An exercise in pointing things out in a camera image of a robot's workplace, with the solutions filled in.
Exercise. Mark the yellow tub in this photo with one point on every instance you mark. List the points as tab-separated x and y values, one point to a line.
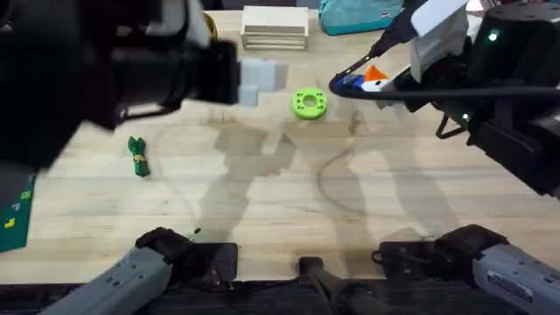
212	26

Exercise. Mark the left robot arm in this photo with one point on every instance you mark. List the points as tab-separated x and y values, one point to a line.
44	87

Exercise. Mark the right wrist upright plate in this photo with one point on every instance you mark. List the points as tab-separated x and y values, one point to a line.
437	15

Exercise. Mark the black rail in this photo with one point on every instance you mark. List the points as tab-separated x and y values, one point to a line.
262	299

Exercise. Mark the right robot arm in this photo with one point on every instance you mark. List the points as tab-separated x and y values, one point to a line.
520	48

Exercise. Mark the left wrist upright plate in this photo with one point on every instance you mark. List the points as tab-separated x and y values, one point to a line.
197	22

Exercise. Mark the green toy vegetable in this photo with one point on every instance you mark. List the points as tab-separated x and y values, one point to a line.
140	162

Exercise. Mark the teal zip bag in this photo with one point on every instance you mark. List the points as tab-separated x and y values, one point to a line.
354	17

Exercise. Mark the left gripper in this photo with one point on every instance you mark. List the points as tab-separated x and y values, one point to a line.
214	74

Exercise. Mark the wrist upright plate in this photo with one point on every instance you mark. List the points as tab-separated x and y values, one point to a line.
437	15
197	22

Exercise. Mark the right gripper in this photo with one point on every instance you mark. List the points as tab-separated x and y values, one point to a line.
439	54

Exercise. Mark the green disc with holes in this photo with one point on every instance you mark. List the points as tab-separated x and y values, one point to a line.
299	107

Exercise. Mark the pale wooden slatted box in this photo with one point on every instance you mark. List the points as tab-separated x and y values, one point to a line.
275	26

